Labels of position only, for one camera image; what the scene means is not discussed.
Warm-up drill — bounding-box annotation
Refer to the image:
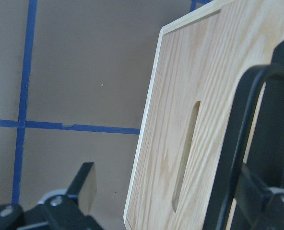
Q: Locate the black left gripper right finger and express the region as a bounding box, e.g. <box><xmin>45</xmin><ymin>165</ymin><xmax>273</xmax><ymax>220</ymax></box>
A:
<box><xmin>235</xmin><ymin>165</ymin><xmax>284</xmax><ymax>230</ymax></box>

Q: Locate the wooden drawer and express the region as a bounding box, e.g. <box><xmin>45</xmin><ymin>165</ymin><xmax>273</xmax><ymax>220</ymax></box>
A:
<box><xmin>130</xmin><ymin>0</ymin><xmax>284</xmax><ymax>230</ymax></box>

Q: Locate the light wooden drawer cabinet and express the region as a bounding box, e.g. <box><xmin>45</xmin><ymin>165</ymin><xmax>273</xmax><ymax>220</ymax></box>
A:
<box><xmin>123</xmin><ymin>0</ymin><xmax>284</xmax><ymax>230</ymax></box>

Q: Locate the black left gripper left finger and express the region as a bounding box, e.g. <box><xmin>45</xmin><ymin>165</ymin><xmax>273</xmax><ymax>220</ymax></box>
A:
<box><xmin>37</xmin><ymin>162</ymin><xmax>97</xmax><ymax>230</ymax></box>

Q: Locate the black metal drawer handle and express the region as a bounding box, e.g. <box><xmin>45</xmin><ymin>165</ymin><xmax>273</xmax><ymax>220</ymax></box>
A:
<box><xmin>203</xmin><ymin>41</ymin><xmax>284</xmax><ymax>230</ymax></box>

